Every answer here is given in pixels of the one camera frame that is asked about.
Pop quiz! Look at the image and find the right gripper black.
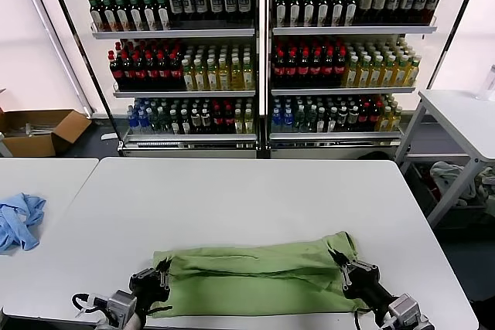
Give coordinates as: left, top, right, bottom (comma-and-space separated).
327, 249, 396, 315

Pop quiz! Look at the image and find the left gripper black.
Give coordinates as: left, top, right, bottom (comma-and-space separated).
128, 258, 173, 315

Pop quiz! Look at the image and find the green t-shirt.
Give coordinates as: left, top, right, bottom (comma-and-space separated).
148, 230, 360, 319

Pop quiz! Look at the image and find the black rounded object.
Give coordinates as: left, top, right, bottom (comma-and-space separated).
355, 150, 391, 161

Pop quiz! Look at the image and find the dark grey storage bin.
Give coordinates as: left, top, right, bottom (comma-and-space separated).
410, 159, 491, 227

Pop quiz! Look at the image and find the grey cloth pile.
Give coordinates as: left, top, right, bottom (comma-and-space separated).
428, 160, 477, 207

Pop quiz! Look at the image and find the crumpled light blue garment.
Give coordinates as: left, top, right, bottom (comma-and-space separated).
0, 192, 46, 257

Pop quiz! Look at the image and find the grey-green cloth pile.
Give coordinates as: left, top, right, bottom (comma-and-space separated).
475, 167, 495, 202

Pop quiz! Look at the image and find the open cardboard box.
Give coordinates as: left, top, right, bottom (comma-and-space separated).
0, 108, 93, 158

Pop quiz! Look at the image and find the white side table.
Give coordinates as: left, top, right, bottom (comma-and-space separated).
394, 88, 495, 229

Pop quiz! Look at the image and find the white tube bundle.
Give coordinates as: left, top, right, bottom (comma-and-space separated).
22, 123, 53, 137

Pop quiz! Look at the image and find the grey metal shelf rack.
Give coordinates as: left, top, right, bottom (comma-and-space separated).
266, 0, 456, 160
67, 0, 259, 159

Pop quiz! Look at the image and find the dark tea bottle leaf label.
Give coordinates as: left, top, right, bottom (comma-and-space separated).
89, 0, 104, 32
102, 0, 117, 32
330, 0, 345, 28
344, 0, 358, 26
302, 0, 316, 28
316, 0, 330, 28
288, 0, 302, 28
128, 0, 143, 32
275, 0, 289, 28
115, 0, 130, 32
142, 0, 156, 32
155, 0, 170, 31

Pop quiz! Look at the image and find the dark bottle beige label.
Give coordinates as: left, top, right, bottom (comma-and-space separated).
372, 0, 387, 24
357, 0, 373, 24

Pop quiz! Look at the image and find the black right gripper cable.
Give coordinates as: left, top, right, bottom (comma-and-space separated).
350, 304, 387, 330

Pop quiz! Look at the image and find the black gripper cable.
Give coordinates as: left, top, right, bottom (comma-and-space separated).
71, 293, 173, 319
350, 304, 387, 330

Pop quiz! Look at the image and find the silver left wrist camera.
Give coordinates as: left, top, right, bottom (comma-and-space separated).
106, 289, 138, 325

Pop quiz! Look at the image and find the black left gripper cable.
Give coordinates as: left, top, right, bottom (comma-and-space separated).
71, 293, 173, 319

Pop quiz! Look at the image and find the white slanted frame bar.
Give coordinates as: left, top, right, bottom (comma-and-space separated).
13, 0, 94, 118

